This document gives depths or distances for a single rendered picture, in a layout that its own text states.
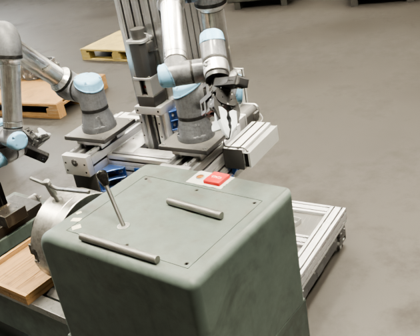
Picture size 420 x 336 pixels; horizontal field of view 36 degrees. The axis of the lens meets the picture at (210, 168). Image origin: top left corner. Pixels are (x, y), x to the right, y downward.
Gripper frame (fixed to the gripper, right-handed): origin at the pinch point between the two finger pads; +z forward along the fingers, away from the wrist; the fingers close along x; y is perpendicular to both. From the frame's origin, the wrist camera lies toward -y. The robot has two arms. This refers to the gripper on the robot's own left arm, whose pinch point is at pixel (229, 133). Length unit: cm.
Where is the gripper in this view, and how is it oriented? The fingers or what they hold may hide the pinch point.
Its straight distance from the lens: 175.9
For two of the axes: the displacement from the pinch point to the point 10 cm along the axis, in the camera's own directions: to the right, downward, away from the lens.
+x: -8.2, -1.6, -5.5
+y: -5.6, 4.2, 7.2
